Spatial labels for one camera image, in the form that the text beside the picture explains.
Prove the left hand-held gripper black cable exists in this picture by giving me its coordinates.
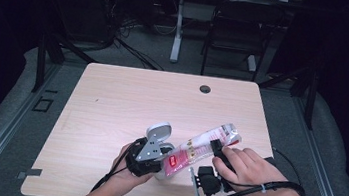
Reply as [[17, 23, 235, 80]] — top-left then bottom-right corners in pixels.
[[90, 131, 146, 196]]

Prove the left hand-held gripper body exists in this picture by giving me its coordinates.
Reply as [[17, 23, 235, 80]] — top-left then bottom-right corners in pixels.
[[123, 135, 165, 181]]

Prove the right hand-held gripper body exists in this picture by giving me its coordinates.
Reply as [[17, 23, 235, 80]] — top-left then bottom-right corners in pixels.
[[185, 163, 235, 196]]

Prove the white desk leg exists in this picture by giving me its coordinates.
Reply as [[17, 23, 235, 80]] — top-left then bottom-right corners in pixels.
[[169, 0, 187, 64]]

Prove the black folding chair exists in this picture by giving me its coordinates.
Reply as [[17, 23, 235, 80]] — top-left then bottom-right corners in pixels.
[[198, 0, 288, 85]]

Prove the bundle of black floor cables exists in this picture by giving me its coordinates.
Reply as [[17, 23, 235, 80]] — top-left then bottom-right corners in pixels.
[[92, 7, 172, 73]]

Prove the red and white sugar pouch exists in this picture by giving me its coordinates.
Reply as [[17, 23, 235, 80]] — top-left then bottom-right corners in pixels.
[[160, 114, 245, 187]]

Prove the black metal stand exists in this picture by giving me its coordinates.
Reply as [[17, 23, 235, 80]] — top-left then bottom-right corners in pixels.
[[253, 59, 321, 131], [30, 25, 102, 100]]

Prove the grey tape strip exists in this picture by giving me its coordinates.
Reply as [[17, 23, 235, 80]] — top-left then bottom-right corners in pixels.
[[15, 165, 44, 183]]

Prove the person's left hand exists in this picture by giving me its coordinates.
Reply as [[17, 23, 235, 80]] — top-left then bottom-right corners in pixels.
[[110, 141, 156, 194]]

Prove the black table grommet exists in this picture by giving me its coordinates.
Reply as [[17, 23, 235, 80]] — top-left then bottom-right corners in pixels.
[[198, 84, 212, 95]]

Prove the white lidded seasoning jar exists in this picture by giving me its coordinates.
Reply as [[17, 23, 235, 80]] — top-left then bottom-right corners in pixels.
[[139, 119, 181, 184]]

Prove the hand-held gripper black cable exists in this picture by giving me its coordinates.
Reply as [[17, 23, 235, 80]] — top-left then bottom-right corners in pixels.
[[207, 148, 311, 196], [90, 131, 146, 196]]

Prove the person's right hand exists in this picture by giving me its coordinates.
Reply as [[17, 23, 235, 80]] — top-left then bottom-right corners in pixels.
[[208, 143, 295, 196]]

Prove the white desk foot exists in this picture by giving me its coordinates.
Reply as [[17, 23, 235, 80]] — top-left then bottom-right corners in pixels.
[[244, 54, 259, 73]]

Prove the right hand-held gripper black cable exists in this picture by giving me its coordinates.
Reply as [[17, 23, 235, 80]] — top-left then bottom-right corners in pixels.
[[207, 148, 311, 196]]

